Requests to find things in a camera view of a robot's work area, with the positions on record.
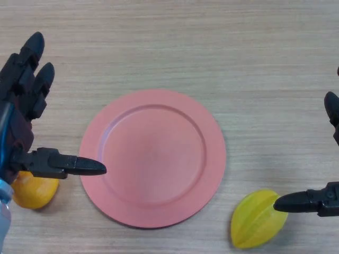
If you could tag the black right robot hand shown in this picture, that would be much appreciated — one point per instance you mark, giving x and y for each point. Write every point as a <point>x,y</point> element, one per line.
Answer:
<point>299,202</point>

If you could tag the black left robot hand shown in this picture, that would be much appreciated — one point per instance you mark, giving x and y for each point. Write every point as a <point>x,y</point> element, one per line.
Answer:
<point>21,132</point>

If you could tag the yellow starfruit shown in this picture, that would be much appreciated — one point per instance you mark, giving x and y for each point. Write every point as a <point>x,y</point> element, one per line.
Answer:
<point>254,225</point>

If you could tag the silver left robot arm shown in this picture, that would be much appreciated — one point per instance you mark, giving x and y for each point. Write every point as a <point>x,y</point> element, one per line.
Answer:
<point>4,211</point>

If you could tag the pink round plate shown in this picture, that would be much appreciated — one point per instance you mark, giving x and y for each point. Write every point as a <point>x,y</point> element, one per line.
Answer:
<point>153,158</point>

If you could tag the orange round fruit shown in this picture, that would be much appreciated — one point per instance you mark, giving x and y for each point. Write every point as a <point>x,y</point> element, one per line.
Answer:
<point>37,193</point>

